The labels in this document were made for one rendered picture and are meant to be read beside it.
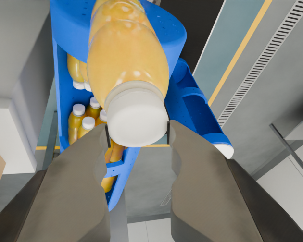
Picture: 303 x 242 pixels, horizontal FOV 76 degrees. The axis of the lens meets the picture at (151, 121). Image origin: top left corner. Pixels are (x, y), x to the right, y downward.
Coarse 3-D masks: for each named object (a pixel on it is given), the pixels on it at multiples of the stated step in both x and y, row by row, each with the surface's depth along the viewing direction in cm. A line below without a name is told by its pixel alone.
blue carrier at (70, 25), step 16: (64, 0) 35; (80, 0) 37; (144, 0) 50; (64, 16) 32; (80, 16) 33; (160, 16) 45; (64, 32) 34; (80, 32) 32; (160, 32) 38; (176, 32) 41; (64, 48) 36; (80, 48) 34; (176, 48) 38; (64, 64) 52; (64, 80) 56; (64, 96) 59; (80, 96) 68; (64, 112) 64; (64, 128) 68; (64, 144) 61; (128, 160) 63; (112, 176) 65; (128, 176) 82; (112, 192) 101; (112, 208) 95
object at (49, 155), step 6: (54, 114) 195; (54, 120) 190; (54, 126) 185; (54, 132) 181; (54, 138) 176; (48, 144) 171; (54, 144) 173; (48, 150) 167; (54, 150) 174; (48, 156) 163; (48, 162) 160; (42, 168) 155
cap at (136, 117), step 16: (128, 96) 11; (144, 96) 11; (112, 112) 11; (128, 112) 11; (144, 112) 11; (160, 112) 11; (112, 128) 12; (128, 128) 12; (144, 128) 12; (160, 128) 12; (128, 144) 13; (144, 144) 13
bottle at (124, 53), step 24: (96, 0) 23; (120, 0) 19; (96, 24) 17; (120, 24) 15; (144, 24) 17; (96, 48) 14; (120, 48) 13; (144, 48) 13; (96, 72) 13; (120, 72) 13; (144, 72) 13; (168, 72) 15; (96, 96) 14
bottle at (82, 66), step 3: (81, 63) 45; (84, 63) 44; (81, 66) 46; (84, 66) 45; (81, 69) 46; (84, 69) 45; (81, 72) 47; (84, 72) 46; (84, 75) 47; (84, 78) 48; (87, 78) 47; (84, 81) 50; (87, 81) 48; (87, 84) 50
